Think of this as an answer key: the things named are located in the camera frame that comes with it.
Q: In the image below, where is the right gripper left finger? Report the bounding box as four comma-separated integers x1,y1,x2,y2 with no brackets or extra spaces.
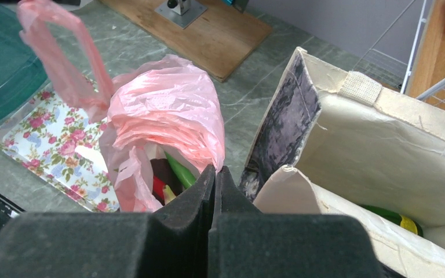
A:
0,166,216,277

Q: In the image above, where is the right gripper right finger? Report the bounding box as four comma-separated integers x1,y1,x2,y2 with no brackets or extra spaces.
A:
207,167,387,277

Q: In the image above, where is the red pepper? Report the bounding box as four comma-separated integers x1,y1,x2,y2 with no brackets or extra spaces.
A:
152,176,166,206

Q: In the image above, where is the green pepper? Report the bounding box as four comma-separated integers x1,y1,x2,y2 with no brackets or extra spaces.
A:
165,152,196,189

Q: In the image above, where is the beige canvas tote bag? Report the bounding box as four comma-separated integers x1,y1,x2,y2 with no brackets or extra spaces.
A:
238,47,445,277

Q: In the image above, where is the floral rectangular tray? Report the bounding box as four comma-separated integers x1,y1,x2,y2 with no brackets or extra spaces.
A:
0,83,119,213

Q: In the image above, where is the green bottle in tote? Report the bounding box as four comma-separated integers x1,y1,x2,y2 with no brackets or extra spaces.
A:
359,204,424,237

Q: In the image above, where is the wooden board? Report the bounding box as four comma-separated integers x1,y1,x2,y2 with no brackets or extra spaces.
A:
103,1,272,82

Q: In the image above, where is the metal stand base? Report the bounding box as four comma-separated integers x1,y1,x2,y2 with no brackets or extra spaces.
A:
155,0,207,29

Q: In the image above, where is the teal transparent plastic bin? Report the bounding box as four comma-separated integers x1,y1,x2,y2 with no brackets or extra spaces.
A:
0,5,47,120

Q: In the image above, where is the white wire shelf rack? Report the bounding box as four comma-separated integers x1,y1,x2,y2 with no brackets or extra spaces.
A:
353,1,445,110

